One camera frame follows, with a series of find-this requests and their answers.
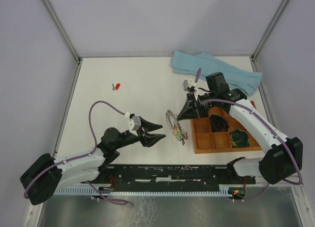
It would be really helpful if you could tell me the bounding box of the white slotted cable duct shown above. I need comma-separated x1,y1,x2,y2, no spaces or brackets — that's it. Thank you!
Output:
54,185,237,195

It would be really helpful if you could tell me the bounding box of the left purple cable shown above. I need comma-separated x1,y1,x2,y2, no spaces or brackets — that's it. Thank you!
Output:
23,100,128,204

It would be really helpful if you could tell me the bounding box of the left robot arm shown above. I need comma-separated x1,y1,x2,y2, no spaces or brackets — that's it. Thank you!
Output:
20,115,166,205

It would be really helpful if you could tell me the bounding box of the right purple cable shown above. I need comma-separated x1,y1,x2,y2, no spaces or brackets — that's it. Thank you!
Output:
194,68,304,202

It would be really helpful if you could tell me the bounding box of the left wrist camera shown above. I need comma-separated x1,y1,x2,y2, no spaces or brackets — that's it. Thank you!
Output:
124,112,141,133

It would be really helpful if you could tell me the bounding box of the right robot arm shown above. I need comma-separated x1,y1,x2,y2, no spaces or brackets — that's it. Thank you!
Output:
177,71,303,185

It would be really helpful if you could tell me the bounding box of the light blue cloth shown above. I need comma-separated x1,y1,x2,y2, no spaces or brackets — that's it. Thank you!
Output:
170,51,262,96

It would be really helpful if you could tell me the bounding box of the wooden compartment tray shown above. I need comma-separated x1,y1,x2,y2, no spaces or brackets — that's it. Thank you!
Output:
191,107,261,154

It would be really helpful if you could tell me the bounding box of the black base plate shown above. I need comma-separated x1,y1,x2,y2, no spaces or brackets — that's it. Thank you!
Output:
89,164,256,185

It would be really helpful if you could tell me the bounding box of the purple cable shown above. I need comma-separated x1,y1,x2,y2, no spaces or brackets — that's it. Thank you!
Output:
23,100,128,204
194,68,304,202

